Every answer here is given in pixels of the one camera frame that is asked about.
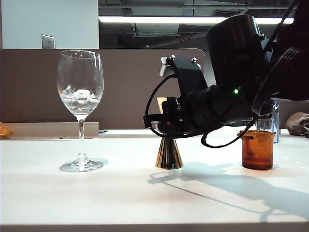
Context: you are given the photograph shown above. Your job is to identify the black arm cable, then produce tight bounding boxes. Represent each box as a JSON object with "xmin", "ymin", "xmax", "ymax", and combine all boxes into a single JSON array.
[{"xmin": 201, "ymin": 117, "xmax": 257, "ymax": 148}]

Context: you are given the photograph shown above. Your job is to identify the clear plastic water bottle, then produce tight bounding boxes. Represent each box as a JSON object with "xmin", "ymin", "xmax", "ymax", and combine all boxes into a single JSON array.
[{"xmin": 255, "ymin": 98, "xmax": 281, "ymax": 144}]

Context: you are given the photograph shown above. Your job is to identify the black camera cable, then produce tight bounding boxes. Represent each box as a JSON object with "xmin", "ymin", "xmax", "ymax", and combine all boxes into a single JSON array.
[{"xmin": 144, "ymin": 74, "xmax": 180, "ymax": 117}]

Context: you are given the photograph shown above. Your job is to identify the white ceiling light strip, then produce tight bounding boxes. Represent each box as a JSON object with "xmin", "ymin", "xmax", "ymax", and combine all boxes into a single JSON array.
[{"xmin": 98, "ymin": 15, "xmax": 295, "ymax": 25}]

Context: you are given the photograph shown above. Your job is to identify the clear wine glass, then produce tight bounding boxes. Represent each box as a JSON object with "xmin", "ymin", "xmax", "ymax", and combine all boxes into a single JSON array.
[{"xmin": 56, "ymin": 49, "xmax": 105, "ymax": 173}]

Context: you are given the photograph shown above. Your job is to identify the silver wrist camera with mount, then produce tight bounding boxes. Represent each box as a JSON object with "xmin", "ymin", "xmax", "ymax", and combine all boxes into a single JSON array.
[{"xmin": 158, "ymin": 55, "xmax": 209, "ymax": 93}]

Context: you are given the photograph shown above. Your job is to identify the gold metal jigger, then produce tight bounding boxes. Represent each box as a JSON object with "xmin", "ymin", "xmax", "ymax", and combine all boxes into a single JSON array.
[{"xmin": 154, "ymin": 97, "xmax": 184, "ymax": 170}]

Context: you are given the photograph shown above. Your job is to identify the crumpled brown bag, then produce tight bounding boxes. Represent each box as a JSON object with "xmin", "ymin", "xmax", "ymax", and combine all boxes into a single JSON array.
[{"xmin": 284, "ymin": 111, "xmax": 309, "ymax": 139}]

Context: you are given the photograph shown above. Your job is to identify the small amber measuring cup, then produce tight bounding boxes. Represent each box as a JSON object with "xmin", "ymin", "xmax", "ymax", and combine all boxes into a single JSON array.
[{"xmin": 237, "ymin": 130, "xmax": 277, "ymax": 171}]

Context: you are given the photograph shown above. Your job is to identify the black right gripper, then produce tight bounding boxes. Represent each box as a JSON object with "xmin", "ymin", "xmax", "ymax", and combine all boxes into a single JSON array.
[{"xmin": 143, "ymin": 96, "xmax": 197, "ymax": 138}]

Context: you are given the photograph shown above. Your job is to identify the metal wall switch plate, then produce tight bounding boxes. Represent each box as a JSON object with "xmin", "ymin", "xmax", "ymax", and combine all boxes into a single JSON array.
[{"xmin": 41, "ymin": 34, "xmax": 56, "ymax": 50}]

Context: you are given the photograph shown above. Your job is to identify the clear ice pile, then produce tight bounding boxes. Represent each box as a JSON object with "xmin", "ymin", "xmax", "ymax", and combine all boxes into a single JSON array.
[{"xmin": 60, "ymin": 85, "xmax": 101, "ymax": 107}]

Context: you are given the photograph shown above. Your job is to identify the wide brown desk partition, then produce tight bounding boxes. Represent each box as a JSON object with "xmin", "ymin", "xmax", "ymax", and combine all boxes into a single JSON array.
[{"xmin": 0, "ymin": 48, "xmax": 206, "ymax": 130}]

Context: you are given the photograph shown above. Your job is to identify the narrow brown desk partition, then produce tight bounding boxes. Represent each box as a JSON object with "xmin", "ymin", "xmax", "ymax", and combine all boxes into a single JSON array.
[{"xmin": 277, "ymin": 98, "xmax": 309, "ymax": 130}]

